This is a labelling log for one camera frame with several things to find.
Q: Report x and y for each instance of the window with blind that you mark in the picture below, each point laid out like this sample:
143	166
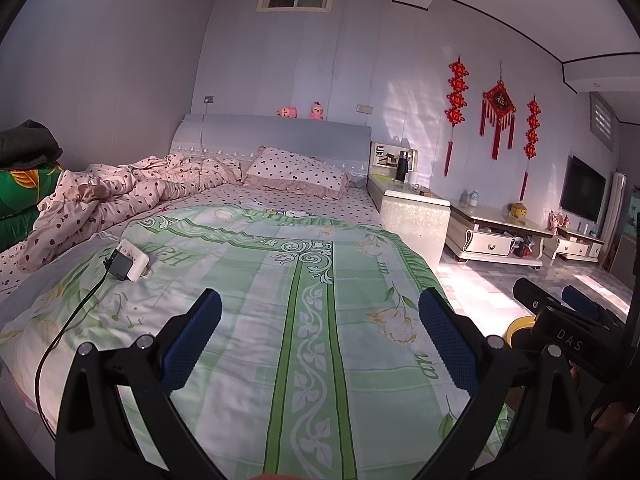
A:
601	122

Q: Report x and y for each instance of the white paper roll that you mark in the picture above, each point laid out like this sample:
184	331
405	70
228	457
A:
413	176

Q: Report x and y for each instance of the white bedside cabinet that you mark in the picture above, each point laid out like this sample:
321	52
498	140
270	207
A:
412	225

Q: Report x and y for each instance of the grey cabinet with picture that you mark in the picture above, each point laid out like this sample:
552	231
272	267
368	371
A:
629	245

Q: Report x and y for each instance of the white television cabinet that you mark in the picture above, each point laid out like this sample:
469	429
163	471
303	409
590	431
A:
575	247

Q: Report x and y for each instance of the white wall switch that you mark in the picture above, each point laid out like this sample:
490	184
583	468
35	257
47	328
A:
365	108

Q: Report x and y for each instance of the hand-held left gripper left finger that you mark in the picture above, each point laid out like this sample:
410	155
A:
192	345

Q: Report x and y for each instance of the pink plush toy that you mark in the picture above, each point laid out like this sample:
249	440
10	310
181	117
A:
316	111
287	112

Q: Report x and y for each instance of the green floral blanket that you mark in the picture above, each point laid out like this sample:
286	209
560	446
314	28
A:
300	335

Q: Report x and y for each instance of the black charger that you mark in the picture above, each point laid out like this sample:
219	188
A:
118	265

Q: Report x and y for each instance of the clear plastic bottle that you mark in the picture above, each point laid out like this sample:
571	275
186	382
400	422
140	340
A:
474	198

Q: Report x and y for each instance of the white standing air conditioner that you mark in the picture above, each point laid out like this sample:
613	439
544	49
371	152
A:
615	220

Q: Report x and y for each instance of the polka dot pillow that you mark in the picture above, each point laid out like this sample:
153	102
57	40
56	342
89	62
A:
300	175

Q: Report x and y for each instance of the white power strip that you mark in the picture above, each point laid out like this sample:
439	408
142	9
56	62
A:
136	260

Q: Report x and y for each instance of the green folded quilt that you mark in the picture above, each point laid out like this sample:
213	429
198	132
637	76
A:
25	205

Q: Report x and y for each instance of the small figurine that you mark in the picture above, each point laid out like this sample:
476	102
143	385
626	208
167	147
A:
558	222

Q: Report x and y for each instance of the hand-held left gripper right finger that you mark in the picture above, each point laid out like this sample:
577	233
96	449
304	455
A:
447	340

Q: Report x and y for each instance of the yellow toy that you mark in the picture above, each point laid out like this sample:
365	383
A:
518	211

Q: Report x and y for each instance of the grey bed headboard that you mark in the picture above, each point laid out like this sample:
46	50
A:
275	135

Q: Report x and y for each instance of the black thermos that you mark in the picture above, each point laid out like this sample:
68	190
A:
402	167

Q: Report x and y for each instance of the polka dot bed sheet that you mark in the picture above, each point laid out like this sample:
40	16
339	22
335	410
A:
300	205

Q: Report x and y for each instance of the pink polka dot quilt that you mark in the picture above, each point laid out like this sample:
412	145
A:
120	195

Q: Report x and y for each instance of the dark folded clothes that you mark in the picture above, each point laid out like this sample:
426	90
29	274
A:
27	145

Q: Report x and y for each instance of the white coffee table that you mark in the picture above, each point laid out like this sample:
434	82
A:
492	240

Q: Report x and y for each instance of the red diamond knot ornament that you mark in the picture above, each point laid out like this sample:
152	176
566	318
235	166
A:
498	102

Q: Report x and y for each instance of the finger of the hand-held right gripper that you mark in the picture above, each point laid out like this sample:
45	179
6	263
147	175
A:
550	320
582	302

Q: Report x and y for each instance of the wall television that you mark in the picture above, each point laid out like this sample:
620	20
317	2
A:
582	190

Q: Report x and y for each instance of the yellow bin with black liner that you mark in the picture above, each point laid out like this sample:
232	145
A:
520	332

